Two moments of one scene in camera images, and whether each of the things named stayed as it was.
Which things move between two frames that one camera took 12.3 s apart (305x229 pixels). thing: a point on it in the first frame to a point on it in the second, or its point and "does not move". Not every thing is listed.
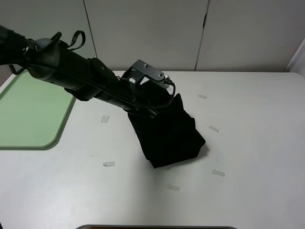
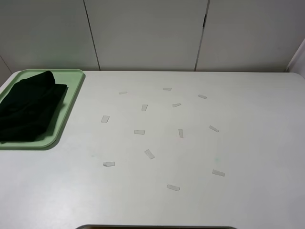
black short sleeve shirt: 170,137 to 25,112
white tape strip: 105,119 does not move
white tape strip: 214,171 does not move
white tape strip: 108,163 does not move
